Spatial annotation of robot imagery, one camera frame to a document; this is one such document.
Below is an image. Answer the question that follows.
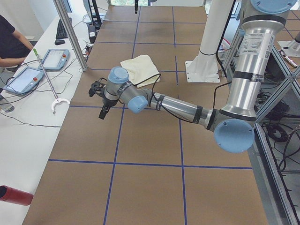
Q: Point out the cream long-sleeve cat shirt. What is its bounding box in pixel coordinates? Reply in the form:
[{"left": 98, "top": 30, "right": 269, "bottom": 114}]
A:
[{"left": 120, "top": 55, "right": 159, "bottom": 88}]

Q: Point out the near blue teach pendant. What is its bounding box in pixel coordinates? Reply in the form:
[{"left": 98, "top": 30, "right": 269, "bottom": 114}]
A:
[{"left": 3, "top": 67, "right": 44, "bottom": 94}]

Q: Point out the black keyboard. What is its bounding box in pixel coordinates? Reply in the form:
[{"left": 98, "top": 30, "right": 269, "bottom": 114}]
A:
[{"left": 56, "top": 19, "right": 68, "bottom": 39}]

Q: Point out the seated person black shirt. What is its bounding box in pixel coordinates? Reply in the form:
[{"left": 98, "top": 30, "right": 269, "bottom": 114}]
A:
[{"left": 0, "top": 15, "right": 33, "bottom": 68}]

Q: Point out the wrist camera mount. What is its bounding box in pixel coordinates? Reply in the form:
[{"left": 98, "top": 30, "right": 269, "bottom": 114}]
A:
[{"left": 88, "top": 78, "right": 107, "bottom": 98}]

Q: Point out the white reacher grabber stick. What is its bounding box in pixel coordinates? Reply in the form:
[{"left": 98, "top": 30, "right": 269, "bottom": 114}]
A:
[{"left": 33, "top": 48, "right": 70, "bottom": 114}]

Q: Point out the blue teach pendant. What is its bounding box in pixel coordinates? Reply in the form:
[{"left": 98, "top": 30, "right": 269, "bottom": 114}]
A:
[
  {"left": 41, "top": 49, "right": 70, "bottom": 71},
  {"left": 3, "top": 67, "right": 44, "bottom": 94}
]

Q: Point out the red cylinder bottle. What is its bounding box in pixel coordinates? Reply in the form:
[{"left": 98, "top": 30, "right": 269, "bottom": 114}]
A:
[{"left": 0, "top": 185, "right": 34, "bottom": 206}]

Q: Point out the far blue teach pendant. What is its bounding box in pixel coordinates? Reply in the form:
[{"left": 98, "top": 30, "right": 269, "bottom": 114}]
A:
[{"left": 41, "top": 49, "right": 70, "bottom": 71}]

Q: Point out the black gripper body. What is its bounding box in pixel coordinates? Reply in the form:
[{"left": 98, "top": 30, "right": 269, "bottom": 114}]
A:
[{"left": 101, "top": 97, "right": 118, "bottom": 113}]

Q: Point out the black computer mouse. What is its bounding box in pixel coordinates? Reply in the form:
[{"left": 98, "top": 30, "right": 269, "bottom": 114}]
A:
[{"left": 54, "top": 39, "right": 65, "bottom": 45}]

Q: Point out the aluminium frame post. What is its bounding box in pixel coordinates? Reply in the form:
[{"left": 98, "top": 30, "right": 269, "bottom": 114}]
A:
[{"left": 53, "top": 0, "right": 88, "bottom": 72}]

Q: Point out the grey water bottle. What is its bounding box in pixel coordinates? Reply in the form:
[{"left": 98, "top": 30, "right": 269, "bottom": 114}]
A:
[{"left": 0, "top": 95, "right": 15, "bottom": 113}]

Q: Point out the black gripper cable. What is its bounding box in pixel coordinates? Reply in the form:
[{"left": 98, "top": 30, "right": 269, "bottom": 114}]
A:
[{"left": 117, "top": 73, "right": 233, "bottom": 124}]

